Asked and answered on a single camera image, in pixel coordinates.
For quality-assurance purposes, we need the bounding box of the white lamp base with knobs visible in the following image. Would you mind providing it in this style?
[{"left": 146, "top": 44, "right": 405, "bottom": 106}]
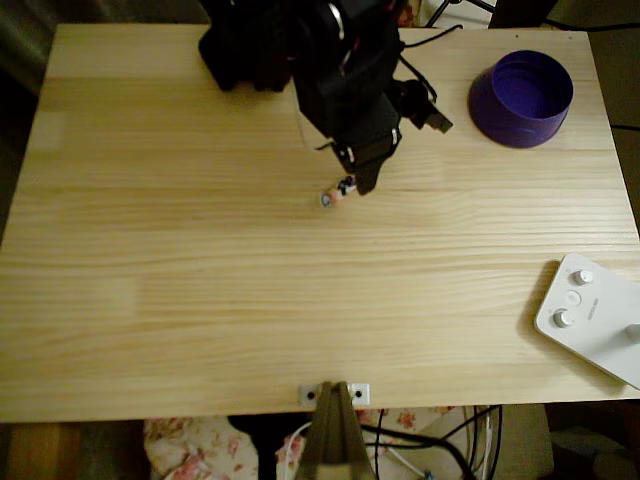
[{"left": 533, "top": 252, "right": 640, "bottom": 391}]

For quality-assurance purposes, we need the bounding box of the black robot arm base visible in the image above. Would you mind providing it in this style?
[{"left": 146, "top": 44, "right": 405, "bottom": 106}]
[{"left": 198, "top": 19, "right": 297, "bottom": 93}]

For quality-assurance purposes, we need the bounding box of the black tripod stand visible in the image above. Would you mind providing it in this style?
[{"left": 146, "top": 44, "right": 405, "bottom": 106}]
[{"left": 427, "top": 0, "right": 501, "bottom": 27}]

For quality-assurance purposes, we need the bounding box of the thin black cable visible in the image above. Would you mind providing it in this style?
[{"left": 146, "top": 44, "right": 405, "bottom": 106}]
[{"left": 464, "top": 404, "right": 504, "bottom": 480}]

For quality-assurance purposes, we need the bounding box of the beige box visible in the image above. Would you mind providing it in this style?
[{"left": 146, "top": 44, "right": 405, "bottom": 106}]
[{"left": 414, "top": 403, "right": 555, "bottom": 480}]

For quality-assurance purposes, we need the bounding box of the black camera cable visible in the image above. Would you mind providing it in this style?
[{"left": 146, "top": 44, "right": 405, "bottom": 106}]
[{"left": 397, "top": 23, "right": 466, "bottom": 101}]

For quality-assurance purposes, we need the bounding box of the white mounting bracket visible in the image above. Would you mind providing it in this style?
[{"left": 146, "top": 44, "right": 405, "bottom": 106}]
[{"left": 298, "top": 382, "right": 372, "bottom": 405}]

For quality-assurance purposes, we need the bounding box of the black box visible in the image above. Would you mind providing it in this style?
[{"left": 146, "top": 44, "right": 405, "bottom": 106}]
[{"left": 489, "top": 0, "right": 559, "bottom": 29}]

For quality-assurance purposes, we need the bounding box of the white cable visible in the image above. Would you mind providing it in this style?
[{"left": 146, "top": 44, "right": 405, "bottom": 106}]
[{"left": 274, "top": 421, "right": 312, "bottom": 480}]

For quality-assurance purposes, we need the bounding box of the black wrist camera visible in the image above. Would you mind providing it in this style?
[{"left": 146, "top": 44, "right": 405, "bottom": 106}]
[{"left": 397, "top": 78, "right": 455, "bottom": 135}]

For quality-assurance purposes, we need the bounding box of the thick black cable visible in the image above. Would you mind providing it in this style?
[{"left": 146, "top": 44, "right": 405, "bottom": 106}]
[{"left": 359, "top": 423, "right": 479, "bottom": 480}]

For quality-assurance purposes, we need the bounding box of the brown wooden leg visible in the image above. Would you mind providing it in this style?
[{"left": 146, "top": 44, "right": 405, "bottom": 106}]
[{"left": 7, "top": 422, "right": 84, "bottom": 480}]

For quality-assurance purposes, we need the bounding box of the purple bowl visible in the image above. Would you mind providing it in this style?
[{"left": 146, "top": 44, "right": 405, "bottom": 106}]
[{"left": 467, "top": 48, "right": 576, "bottom": 150}]

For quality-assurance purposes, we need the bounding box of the candy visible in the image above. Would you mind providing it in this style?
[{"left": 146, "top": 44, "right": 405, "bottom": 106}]
[{"left": 318, "top": 177, "right": 357, "bottom": 209}]

